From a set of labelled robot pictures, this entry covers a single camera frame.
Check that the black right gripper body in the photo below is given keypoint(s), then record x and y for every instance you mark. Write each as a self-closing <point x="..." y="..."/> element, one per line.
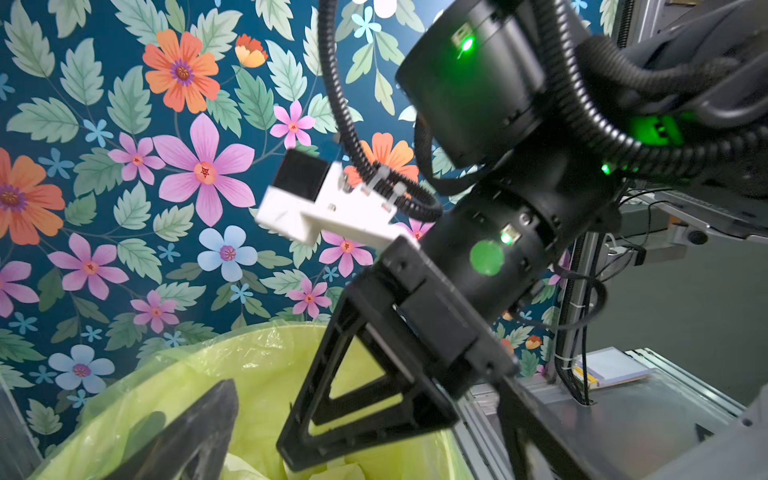
<point x="420" y="328"/>

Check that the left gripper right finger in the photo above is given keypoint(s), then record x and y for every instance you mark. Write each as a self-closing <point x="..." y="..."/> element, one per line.
<point x="537" y="445"/>

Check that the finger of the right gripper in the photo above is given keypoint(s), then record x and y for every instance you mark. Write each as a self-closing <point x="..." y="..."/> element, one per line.
<point x="400" y="403"/>

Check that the white trash bin green liner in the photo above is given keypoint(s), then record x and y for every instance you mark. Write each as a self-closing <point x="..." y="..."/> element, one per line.
<point x="268" y="363"/>

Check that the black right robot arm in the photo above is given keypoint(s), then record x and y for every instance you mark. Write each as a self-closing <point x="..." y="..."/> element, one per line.
<point x="527" y="127"/>

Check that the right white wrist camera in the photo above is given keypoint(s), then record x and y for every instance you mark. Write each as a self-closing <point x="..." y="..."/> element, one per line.
<point x="309" y="196"/>

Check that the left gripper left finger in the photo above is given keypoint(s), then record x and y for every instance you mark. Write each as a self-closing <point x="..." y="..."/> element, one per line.
<point x="194" y="445"/>

